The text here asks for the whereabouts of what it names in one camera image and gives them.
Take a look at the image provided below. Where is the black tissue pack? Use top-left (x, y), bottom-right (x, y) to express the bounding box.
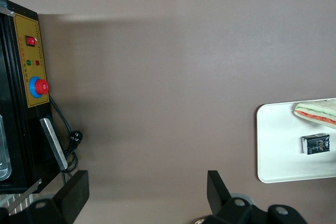
top-left (300, 132), bottom-right (332, 155)

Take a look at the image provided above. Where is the black sealing machine yellow panel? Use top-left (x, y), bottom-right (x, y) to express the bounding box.
top-left (0, 0), bottom-right (69, 195)

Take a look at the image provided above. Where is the black power cable with plug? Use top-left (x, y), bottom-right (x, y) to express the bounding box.
top-left (48, 94), bottom-right (85, 183)

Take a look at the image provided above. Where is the wrapped triangle sandwich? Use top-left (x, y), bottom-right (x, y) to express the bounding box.
top-left (293, 98), bottom-right (336, 131)

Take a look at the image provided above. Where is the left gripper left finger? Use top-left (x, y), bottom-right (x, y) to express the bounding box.
top-left (27, 170), bottom-right (90, 224)

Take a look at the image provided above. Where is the white wire basket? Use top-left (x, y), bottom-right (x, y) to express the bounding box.
top-left (0, 193), bottom-right (34, 215)

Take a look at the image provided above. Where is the cream plastic serving tray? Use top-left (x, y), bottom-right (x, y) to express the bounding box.
top-left (256, 98), bottom-right (336, 184)

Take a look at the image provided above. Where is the clear container in machine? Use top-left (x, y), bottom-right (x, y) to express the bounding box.
top-left (0, 114), bottom-right (13, 182)

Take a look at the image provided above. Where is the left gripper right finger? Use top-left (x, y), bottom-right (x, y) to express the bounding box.
top-left (207, 170), bottom-right (254, 224)

